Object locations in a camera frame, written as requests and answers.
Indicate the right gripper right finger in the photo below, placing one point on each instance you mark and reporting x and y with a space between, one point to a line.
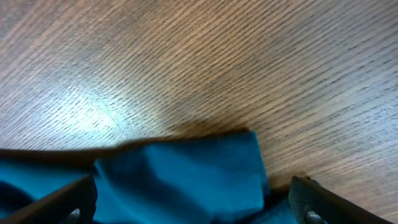
312 203

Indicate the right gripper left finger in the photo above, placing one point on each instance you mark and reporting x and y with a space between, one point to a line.
57 207

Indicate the blue t-shirt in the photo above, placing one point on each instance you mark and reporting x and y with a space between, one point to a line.
212 179

